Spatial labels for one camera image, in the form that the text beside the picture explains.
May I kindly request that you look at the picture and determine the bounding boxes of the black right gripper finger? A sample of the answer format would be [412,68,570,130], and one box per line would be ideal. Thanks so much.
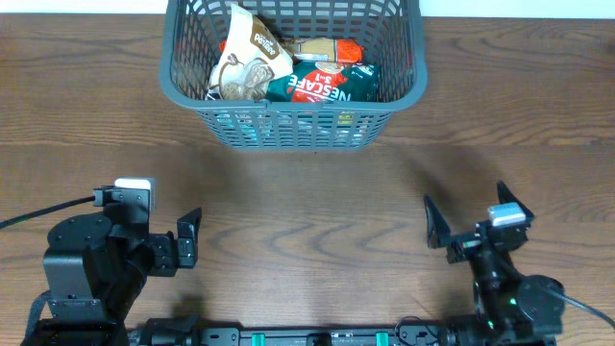
[496,181,534,219]
[424,195,451,249]

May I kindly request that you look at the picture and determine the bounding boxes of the grey plastic laundry basket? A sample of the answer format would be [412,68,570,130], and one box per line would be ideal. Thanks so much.
[159,0,428,150]

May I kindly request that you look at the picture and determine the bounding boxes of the beige snack bag brown label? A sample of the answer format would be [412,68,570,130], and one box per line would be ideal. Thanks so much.
[208,4,293,101]

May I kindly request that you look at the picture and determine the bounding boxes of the green Nescafe coffee bag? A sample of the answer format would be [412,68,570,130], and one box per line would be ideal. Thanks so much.
[265,62,381,103]

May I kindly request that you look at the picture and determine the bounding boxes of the orange spaghetti packet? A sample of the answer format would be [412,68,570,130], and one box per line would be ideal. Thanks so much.
[219,37,365,65]

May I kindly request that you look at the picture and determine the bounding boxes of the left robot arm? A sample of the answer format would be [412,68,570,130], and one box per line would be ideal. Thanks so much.
[23,178,202,345]

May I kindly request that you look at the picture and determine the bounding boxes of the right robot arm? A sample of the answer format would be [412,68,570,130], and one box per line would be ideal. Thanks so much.
[424,182,564,345]

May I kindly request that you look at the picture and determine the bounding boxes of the black mounting rail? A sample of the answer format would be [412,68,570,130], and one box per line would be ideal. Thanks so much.
[127,314,557,346]

